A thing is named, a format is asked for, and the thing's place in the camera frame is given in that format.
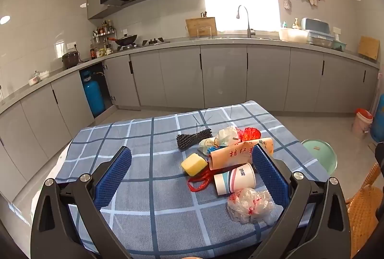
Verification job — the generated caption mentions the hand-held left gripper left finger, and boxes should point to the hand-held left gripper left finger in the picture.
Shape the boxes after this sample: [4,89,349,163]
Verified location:
[31,145,134,259]

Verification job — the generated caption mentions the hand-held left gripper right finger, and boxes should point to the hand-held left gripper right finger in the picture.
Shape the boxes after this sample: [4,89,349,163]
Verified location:
[249,143,350,259]

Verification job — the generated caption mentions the orange paper wrapper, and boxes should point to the orange paper wrapper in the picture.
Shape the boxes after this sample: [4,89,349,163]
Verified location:
[208,137,274,171]

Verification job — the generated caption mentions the green basin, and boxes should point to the green basin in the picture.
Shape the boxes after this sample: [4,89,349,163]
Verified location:
[301,139,338,177]

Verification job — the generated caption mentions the red plastic bag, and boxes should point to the red plastic bag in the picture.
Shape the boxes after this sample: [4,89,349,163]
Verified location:
[187,167,219,193]

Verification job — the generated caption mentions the yellow sponge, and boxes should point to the yellow sponge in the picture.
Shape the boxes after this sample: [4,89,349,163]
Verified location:
[181,154,209,176]

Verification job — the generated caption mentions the striped paper cup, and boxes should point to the striped paper cup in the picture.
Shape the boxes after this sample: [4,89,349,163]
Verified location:
[214,163,256,196]

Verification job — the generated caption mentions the clear bag with red print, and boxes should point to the clear bag with red print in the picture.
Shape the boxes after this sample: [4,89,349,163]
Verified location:
[227,187,276,225]

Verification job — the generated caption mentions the red mesh scrubber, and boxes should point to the red mesh scrubber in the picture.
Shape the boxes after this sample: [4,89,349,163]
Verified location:
[238,127,261,142]

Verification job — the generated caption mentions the blue checked tablecloth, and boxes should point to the blue checked tablecloth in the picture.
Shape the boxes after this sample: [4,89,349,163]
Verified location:
[55,100,327,259]

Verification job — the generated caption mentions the crumpled clear plastic bag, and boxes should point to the crumpled clear plastic bag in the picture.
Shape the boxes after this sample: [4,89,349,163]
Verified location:
[216,126,240,147]

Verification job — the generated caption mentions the blue gas cylinder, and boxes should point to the blue gas cylinder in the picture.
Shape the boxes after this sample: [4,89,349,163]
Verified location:
[81,69,105,117]
[370,94,384,142]

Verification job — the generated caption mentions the wicker chair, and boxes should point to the wicker chair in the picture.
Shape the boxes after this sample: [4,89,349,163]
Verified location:
[345,161,384,259]

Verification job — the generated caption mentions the pink bucket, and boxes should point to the pink bucket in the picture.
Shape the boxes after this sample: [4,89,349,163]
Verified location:
[352,110,374,139]

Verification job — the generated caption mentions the grey kitchen counter cabinets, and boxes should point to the grey kitchen counter cabinets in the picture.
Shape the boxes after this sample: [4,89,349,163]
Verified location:
[0,37,380,205]

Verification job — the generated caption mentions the red bucket liner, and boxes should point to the red bucket liner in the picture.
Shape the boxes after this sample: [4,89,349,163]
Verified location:
[355,108,374,120]

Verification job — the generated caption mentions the dark rice cooker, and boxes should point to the dark rice cooker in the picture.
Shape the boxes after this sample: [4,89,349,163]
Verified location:
[62,52,81,70]

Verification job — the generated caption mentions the black wok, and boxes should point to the black wok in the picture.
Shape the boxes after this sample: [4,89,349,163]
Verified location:
[108,34,138,47]

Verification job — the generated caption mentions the gas stove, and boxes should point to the gas stove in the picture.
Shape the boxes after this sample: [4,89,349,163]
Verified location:
[117,37,171,51]

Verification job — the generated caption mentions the spice rack with bottles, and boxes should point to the spice rack with bottles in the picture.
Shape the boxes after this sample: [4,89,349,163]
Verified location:
[90,19,118,58]

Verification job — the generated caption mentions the green dish drainer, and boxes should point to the green dish drainer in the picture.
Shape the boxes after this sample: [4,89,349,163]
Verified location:
[309,31,335,48]

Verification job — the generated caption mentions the metal sink faucet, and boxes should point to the metal sink faucet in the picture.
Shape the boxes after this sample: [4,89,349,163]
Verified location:
[236,5,255,38]

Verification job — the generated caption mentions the blue lidded dish box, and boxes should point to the blue lidded dish box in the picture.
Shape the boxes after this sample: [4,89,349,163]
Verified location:
[301,18,330,34]

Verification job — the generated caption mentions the plain wooden cutting board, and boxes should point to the plain wooden cutting board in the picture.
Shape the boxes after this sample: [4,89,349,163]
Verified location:
[358,36,380,60]

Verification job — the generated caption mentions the wooden cutting board on rack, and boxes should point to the wooden cutting board on rack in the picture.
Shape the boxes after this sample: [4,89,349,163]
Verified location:
[185,17,217,37]

